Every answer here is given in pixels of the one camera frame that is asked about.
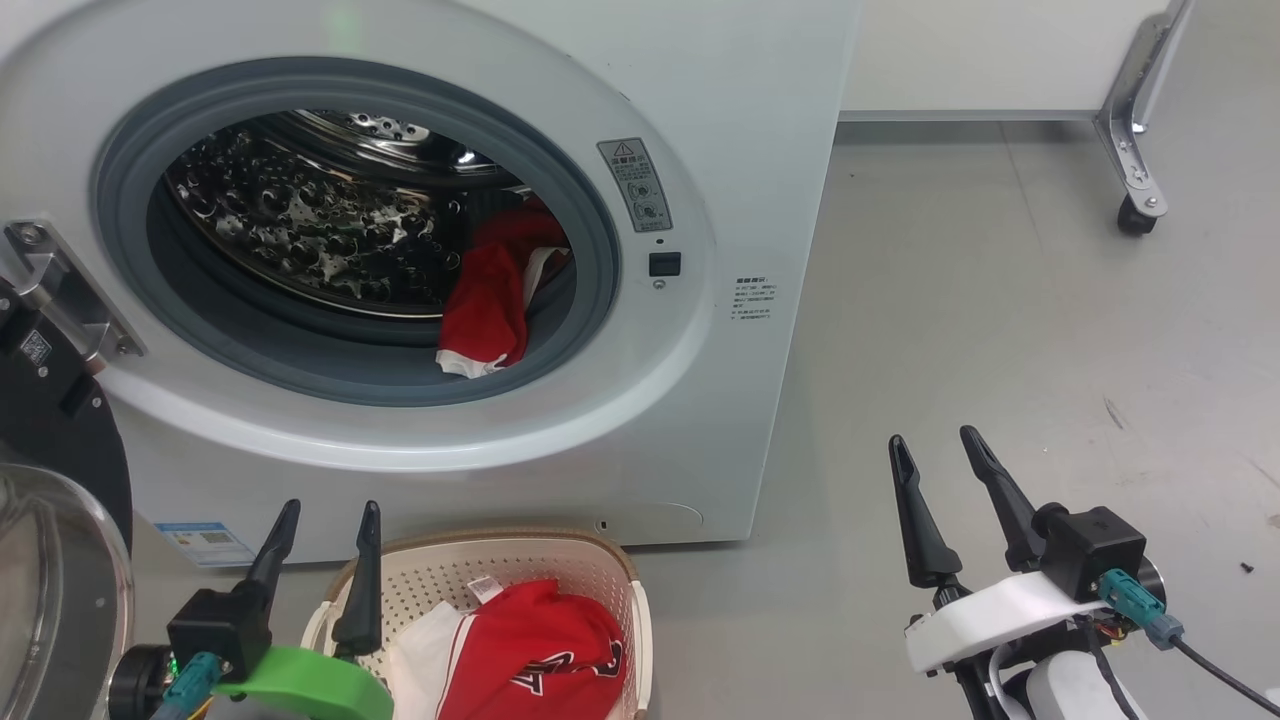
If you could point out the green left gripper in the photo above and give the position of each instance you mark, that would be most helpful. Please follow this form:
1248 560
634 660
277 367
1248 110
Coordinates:
310 690

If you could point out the red garment white hem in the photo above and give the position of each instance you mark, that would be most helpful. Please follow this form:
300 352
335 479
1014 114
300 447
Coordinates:
490 300

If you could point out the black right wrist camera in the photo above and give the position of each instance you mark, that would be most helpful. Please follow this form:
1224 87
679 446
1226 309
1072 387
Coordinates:
1095 550

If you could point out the black door latch socket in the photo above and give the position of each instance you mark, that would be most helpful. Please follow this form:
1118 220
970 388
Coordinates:
665 264

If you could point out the steel washer drum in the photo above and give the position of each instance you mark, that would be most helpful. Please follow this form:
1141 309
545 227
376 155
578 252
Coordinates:
300 230

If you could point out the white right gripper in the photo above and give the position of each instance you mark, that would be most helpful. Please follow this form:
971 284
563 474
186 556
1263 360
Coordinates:
980 620

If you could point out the black caster wheel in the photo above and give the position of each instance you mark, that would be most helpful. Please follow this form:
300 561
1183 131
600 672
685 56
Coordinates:
1137 218

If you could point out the grey warning sticker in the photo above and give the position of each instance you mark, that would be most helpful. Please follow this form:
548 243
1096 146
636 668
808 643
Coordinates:
635 185

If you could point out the washing machine glass door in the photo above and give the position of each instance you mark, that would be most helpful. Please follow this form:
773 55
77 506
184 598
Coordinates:
60 440

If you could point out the blue energy label sticker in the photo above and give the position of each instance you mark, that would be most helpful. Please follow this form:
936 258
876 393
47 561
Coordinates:
205 543

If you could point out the printed text label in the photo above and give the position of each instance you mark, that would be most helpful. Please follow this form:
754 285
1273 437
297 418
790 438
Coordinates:
755 298

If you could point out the round filter cover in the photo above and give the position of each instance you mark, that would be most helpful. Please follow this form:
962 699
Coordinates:
650 520

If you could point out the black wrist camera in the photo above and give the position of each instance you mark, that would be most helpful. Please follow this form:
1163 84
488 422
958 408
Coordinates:
215 630
1095 550

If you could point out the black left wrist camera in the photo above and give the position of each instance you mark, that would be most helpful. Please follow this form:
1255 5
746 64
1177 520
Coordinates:
215 630

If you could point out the metal door hinge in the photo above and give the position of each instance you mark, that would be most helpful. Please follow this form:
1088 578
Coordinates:
65 290

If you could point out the white partition board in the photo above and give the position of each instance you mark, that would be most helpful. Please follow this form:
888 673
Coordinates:
980 50

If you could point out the white washing machine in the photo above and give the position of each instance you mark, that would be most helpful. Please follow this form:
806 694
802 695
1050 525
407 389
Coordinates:
730 120

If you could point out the metal partition leg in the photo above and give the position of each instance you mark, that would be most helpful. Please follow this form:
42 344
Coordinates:
1130 130

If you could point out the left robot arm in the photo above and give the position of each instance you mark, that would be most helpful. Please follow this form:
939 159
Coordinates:
135 685

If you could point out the cream perforated laundry basket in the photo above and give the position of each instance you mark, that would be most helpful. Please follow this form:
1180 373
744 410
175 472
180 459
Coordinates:
560 560

